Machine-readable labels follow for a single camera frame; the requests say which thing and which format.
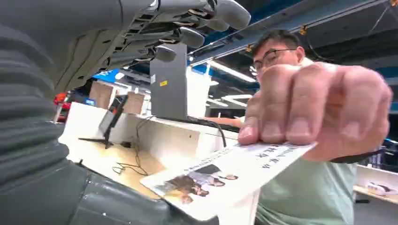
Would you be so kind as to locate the black eyeglasses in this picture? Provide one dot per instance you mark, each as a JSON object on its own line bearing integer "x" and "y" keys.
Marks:
{"x": 270, "y": 59}

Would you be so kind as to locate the black phone stand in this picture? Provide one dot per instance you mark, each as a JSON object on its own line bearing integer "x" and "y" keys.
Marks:
{"x": 107, "y": 143}

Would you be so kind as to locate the white desk cabinet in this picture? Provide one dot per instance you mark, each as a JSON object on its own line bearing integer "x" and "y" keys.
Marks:
{"x": 174, "y": 139}

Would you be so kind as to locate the blue sign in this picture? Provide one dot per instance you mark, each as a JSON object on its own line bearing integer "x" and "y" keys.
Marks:
{"x": 107, "y": 76}

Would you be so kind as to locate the person's left hand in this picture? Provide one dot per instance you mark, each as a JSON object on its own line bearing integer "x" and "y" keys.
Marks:
{"x": 326, "y": 108}

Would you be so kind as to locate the person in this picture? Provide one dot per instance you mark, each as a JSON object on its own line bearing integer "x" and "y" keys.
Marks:
{"x": 307, "y": 192}

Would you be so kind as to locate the black wristwatch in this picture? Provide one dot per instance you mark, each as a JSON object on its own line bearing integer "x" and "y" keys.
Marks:
{"x": 351, "y": 160}

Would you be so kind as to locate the white board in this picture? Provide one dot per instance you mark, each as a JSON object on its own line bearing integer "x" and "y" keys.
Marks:
{"x": 199, "y": 93}

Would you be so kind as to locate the grey laptop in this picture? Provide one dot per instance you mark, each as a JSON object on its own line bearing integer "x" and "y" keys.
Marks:
{"x": 168, "y": 99}

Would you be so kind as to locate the cardboard box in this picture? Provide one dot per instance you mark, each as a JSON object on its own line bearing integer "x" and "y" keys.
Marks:
{"x": 134, "y": 104}
{"x": 101, "y": 94}

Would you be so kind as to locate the red object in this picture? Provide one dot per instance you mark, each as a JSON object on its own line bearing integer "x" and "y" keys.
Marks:
{"x": 60, "y": 98}

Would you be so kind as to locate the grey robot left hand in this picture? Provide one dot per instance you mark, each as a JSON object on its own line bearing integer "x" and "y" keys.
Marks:
{"x": 62, "y": 34}

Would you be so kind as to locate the ceiling strip light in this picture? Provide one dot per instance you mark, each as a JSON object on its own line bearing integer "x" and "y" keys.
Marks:
{"x": 231, "y": 72}

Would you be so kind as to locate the white printed card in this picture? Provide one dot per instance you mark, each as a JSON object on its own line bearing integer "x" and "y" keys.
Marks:
{"x": 236, "y": 174}

